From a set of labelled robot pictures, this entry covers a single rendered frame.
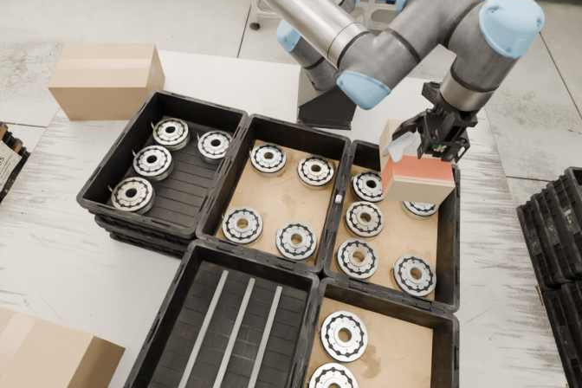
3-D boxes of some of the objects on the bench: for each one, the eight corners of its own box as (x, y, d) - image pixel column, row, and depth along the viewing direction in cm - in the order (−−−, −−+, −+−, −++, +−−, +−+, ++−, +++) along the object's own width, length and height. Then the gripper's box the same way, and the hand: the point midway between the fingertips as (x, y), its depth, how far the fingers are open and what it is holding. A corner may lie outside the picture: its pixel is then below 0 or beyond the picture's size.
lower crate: (170, 136, 124) (162, 113, 114) (252, 158, 121) (251, 135, 111) (107, 239, 102) (91, 222, 92) (205, 268, 99) (199, 254, 89)
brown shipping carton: (165, 77, 139) (155, 42, 126) (158, 119, 127) (145, 87, 114) (85, 77, 137) (66, 42, 123) (69, 120, 125) (46, 87, 111)
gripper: (405, 113, 54) (371, 180, 71) (529, 126, 54) (467, 190, 71) (400, 74, 59) (370, 146, 76) (514, 87, 59) (459, 156, 76)
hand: (416, 157), depth 75 cm, fingers closed on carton, 14 cm apart
